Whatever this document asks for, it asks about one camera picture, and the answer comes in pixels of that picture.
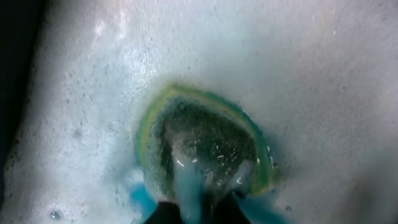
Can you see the green yellow sponge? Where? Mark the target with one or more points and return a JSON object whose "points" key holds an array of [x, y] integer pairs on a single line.
{"points": [[185, 127]]}

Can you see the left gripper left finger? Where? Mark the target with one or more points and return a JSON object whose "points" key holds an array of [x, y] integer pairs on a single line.
{"points": [[165, 213]]}

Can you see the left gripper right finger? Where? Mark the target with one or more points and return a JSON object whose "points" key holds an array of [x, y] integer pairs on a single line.
{"points": [[227, 211]]}

